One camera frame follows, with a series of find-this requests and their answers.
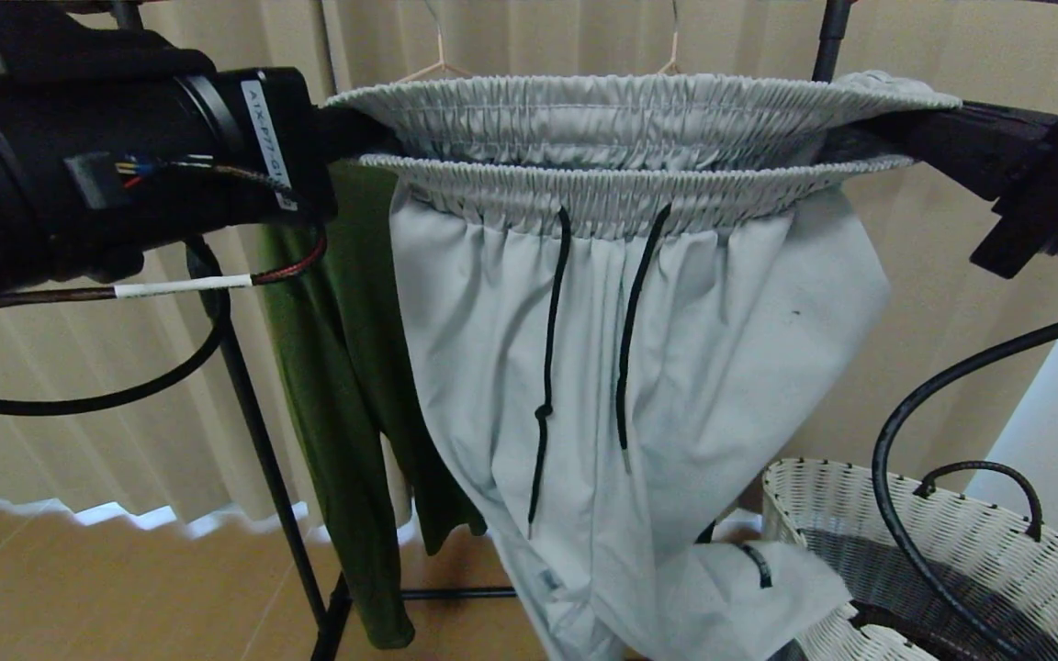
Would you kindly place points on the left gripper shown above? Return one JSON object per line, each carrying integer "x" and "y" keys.
{"x": 125, "y": 156}

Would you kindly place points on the green long-sleeved shirt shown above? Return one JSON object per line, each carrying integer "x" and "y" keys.
{"x": 336, "y": 367}

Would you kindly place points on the pink clothes hanger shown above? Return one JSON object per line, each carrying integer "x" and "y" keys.
{"x": 440, "y": 55}
{"x": 675, "y": 55}

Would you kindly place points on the pale grey garment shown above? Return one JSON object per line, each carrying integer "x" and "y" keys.
{"x": 722, "y": 367}

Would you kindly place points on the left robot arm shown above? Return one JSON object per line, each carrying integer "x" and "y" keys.
{"x": 180, "y": 285}

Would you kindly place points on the black clothes rack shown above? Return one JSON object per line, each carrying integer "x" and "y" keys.
{"x": 263, "y": 459}

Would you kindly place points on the white laundry basket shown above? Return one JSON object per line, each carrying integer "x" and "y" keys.
{"x": 979, "y": 523}

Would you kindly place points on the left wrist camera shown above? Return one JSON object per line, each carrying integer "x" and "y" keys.
{"x": 79, "y": 37}

